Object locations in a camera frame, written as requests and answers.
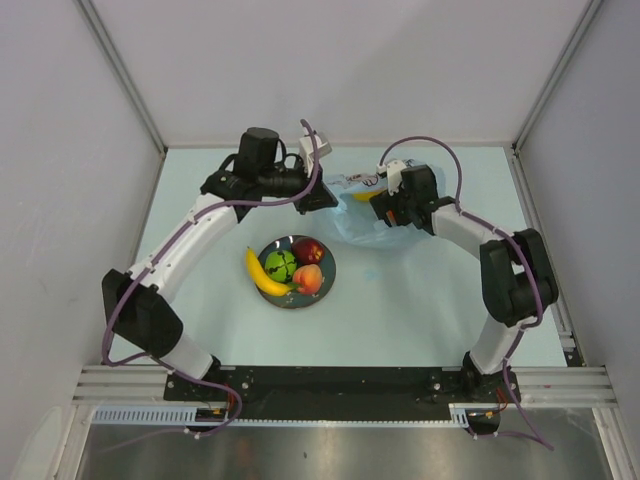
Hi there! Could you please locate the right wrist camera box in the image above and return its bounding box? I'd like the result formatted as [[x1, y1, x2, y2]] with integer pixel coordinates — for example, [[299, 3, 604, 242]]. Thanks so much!
[[376, 159, 407, 196]]

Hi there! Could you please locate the yellow fake banana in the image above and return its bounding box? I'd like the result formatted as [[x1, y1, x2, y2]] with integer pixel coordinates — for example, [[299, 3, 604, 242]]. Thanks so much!
[[245, 248, 297, 297]]

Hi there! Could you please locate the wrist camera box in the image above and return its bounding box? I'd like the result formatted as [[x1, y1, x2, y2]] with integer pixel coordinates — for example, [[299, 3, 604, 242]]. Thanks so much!
[[298, 131, 332, 177], [376, 159, 407, 196]]

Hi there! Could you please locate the red fake apple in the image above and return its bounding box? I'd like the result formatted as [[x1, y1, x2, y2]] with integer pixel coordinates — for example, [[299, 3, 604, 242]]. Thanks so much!
[[291, 237, 325, 265]]

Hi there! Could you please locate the light blue printed plastic bag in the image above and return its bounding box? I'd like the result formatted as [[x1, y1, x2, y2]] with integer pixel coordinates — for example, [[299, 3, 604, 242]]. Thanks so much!
[[317, 173, 424, 249]]

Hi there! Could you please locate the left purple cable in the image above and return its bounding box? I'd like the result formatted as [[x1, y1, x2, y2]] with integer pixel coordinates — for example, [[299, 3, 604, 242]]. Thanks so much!
[[101, 118, 324, 367]]

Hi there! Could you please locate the white slotted cable duct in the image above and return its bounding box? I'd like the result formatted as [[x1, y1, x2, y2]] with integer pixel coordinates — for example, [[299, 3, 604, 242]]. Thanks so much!
[[92, 406, 469, 429]]

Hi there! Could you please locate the aluminium frame rail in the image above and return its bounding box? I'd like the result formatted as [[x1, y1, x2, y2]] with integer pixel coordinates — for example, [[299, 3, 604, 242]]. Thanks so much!
[[72, 365, 617, 408]]

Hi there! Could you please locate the green fake watermelon ball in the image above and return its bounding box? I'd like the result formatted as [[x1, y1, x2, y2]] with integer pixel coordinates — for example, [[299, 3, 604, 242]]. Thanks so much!
[[264, 250, 298, 283]]

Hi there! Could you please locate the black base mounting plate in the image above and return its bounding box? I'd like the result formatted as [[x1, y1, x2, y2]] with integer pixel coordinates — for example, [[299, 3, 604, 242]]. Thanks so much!
[[163, 364, 522, 421]]

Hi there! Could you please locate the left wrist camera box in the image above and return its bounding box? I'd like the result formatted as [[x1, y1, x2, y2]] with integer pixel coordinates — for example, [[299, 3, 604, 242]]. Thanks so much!
[[298, 131, 332, 177]]

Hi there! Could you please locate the left corner aluminium post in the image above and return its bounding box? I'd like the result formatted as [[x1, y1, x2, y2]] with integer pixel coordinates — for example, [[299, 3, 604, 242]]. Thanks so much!
[[73, 0, 168, 158]]

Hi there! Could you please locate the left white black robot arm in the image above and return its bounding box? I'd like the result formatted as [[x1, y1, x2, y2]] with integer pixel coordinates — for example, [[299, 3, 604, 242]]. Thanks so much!
[[102, 121, 337, 400]]

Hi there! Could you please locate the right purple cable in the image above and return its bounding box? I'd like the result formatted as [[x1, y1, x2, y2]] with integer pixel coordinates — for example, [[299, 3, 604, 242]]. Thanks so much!
[[378, 135, 555, 451]]

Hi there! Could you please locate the corner aluminium post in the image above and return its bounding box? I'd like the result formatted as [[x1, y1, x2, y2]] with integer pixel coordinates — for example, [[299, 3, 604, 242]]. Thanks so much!
[[73, 0, 168, 158], [512, 0, 609, 151]]

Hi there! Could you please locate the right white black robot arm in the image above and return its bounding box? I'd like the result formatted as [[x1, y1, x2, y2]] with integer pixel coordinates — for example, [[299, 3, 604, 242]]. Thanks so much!
[[369, 160, 559, 401]]

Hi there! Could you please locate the purple cable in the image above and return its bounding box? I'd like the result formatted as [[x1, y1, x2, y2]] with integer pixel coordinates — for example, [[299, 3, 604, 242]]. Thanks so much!
[[101, 118, 324, 367], [378, 135, 555, 451]]

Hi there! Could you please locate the right corner aluminium post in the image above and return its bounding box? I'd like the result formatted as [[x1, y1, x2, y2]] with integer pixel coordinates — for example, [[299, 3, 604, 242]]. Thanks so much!
[[512, 0, 609, 151]]

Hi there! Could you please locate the orange fake peach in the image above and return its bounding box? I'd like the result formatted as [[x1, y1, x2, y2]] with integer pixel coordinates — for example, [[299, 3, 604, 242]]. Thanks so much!
[[293, 264, 324, 295]]

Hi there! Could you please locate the dark blue ceramic plate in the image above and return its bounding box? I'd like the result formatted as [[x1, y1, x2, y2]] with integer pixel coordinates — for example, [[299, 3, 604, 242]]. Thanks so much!
[[255, 235, 337, 310]]

